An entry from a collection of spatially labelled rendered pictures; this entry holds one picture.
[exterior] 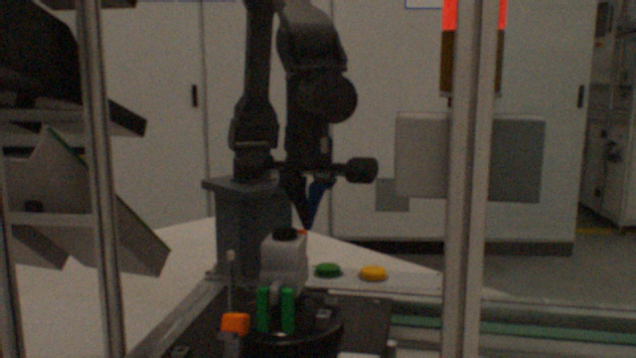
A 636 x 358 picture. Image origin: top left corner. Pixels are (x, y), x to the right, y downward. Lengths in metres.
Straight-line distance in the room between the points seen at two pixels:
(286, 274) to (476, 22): 0.34
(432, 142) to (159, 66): 3.40
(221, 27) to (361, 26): 0.86
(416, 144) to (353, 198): 3.29
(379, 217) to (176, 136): 1.41
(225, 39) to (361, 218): 1.43
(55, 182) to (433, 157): 0.40
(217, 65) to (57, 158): 3.10
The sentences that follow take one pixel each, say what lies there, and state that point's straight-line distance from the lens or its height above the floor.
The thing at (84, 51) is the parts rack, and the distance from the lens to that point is 0.68.
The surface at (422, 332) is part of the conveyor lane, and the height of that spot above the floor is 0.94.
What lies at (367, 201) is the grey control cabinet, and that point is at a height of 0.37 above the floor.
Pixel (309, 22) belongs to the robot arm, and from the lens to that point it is 0.76.
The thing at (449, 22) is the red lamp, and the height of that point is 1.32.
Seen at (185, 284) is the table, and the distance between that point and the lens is 1.16.
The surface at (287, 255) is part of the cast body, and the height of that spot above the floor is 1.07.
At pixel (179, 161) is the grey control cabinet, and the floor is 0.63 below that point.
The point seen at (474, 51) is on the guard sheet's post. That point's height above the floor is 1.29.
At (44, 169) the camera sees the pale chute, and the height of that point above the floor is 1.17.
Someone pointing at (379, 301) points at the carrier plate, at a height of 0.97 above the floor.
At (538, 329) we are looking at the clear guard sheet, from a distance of 0.53.
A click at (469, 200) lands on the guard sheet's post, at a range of 0.48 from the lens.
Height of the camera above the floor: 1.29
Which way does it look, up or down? 12 degrees down
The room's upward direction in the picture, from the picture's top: straight up
